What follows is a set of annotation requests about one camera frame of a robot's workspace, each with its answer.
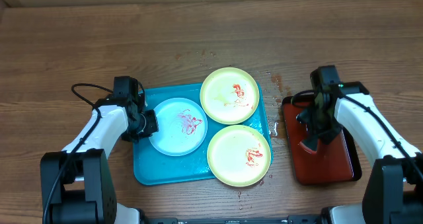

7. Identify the light blue round plate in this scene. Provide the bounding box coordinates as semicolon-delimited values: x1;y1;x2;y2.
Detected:
149;98;208;156

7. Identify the green rimmed plate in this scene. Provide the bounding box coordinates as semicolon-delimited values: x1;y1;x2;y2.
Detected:
207;125;272;187
200;67;260;125

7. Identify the pink and black sponge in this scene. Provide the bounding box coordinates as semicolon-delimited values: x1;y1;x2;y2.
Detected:
299;135;319;153

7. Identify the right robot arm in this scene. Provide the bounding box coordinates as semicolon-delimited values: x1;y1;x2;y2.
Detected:
296;65;422;224

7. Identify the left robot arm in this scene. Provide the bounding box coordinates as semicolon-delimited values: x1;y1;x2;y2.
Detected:
40;76;158;224

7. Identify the teal plastic serving tray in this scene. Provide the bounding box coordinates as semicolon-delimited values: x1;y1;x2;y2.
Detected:
134;83;273;185

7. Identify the red black lacquer tray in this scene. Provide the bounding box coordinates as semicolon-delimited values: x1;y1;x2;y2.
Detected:
282;96;362;185

